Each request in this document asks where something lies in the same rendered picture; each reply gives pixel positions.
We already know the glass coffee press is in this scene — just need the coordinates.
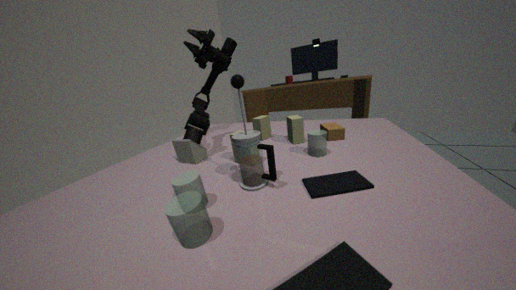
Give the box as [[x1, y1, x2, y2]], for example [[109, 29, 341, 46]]
[[231, 75, 277, 192]]

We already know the orange-brown block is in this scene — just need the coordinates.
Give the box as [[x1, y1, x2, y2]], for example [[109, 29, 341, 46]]
[[320, 123, 345, 141]]

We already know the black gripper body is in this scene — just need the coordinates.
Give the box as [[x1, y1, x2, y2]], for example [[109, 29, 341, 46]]
[[194, 29, 221, 63]]

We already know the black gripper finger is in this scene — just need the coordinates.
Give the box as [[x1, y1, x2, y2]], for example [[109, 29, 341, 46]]
[[183, 42, 199, 58], [188, 29, 207, 45]]

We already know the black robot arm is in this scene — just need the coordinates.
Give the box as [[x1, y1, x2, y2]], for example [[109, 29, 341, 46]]
[[183, 37, 237, 145]]

